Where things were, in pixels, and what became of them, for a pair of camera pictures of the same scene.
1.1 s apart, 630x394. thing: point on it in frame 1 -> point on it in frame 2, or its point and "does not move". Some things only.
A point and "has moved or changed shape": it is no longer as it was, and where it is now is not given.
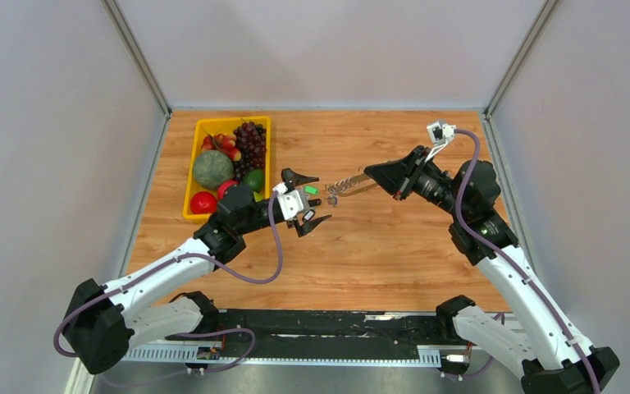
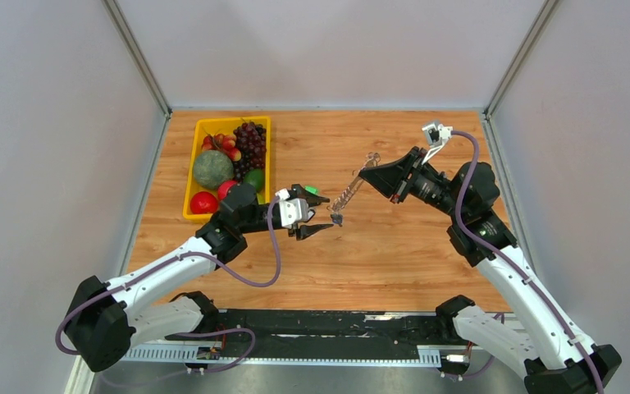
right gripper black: [399, 176] does not move
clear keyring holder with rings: [350, 185] has moved or changed shape
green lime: [254, 180] does not move
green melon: [212, 169] does not move
